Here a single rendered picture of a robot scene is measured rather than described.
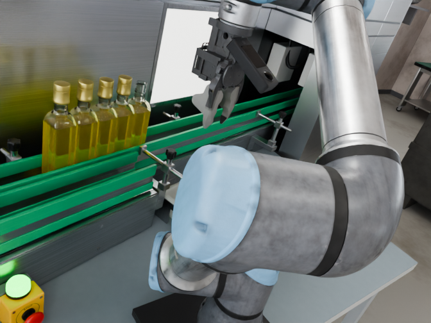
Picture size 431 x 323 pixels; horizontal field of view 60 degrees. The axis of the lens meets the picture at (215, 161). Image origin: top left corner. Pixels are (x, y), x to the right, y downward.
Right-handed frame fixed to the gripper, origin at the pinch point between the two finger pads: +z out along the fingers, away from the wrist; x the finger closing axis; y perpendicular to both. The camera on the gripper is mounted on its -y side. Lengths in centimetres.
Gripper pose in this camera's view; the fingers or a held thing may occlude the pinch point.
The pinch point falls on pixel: (217, 122)
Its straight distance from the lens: 80.2
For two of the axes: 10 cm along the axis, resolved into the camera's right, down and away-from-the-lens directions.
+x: -6.0, 2.6, -7.6
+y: -7.6, -4.8, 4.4
